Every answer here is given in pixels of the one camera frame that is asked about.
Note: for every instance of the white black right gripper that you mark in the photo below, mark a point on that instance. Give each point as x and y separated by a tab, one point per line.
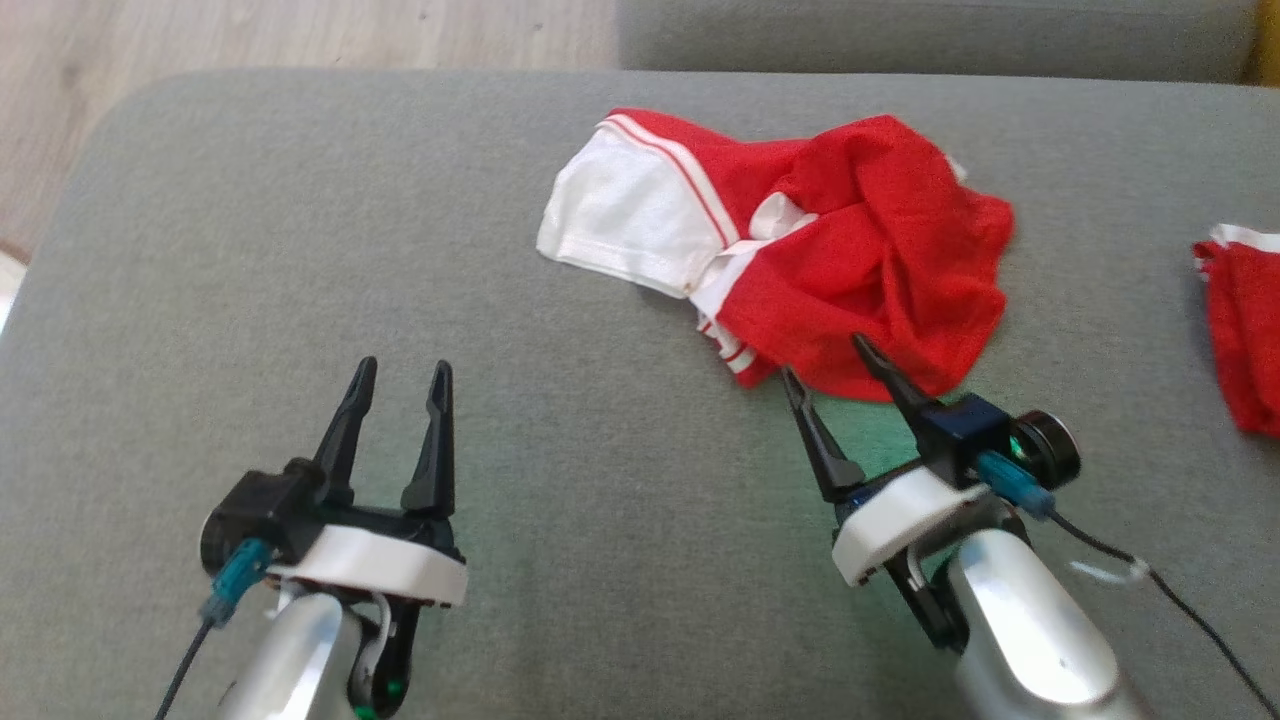
890	515

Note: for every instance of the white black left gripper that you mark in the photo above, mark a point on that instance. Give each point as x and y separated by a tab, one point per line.
380	560

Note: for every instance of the red jersey white sleeves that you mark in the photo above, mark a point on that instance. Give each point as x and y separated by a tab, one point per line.
880	250

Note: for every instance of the red shorts white side stripe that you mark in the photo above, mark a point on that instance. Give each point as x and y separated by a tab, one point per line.
1245	330

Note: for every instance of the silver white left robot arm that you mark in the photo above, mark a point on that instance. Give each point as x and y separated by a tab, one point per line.
290	660

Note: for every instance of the yellow sofa backrest cushion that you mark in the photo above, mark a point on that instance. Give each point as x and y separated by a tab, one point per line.
1268	40

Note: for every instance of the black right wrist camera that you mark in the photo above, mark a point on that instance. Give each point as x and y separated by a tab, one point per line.
975	425

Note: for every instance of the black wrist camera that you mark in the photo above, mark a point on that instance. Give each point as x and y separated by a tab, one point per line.
255	505
975	425

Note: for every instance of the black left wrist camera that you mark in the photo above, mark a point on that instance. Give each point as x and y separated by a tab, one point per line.
255	505

